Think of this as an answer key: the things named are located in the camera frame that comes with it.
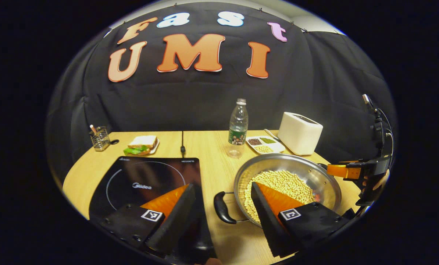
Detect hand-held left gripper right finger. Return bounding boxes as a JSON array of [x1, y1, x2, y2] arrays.
[[250, 181, 352, 258]]

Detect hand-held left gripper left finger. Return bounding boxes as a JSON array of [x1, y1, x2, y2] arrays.
[[101, 183, 197, 258]]

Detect steel pot with black handle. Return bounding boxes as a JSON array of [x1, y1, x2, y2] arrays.
[[214, 153, 342, 228]]

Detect black induction cooktop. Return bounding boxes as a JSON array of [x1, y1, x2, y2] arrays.
[[89, 156, 217, 264]]

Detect pile of yellow soybeans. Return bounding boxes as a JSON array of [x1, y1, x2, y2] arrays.
[[244, 170, 314, 223]]

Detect white toaster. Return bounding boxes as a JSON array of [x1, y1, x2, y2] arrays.
[[278, 112, 324, 156]]

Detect white divided bean tray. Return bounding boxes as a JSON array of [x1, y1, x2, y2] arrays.
[[246, 135, 286, 154]]

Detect sandwich with green lettuce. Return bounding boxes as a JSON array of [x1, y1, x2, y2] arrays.
[[123, 135, 158, 156]]

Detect clear plastic water bottle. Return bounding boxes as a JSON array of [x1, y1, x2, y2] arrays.
[[228, 98, 249, 159]]

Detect metal mesh holder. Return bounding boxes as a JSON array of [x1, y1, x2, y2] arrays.
[[90, 126, 111, 152]]

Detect black backdrop cloth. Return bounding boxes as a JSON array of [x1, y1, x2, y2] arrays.
[[46, 2, 397, 173]]

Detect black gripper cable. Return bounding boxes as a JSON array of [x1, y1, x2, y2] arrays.
[[374, 107, 395, 155]]

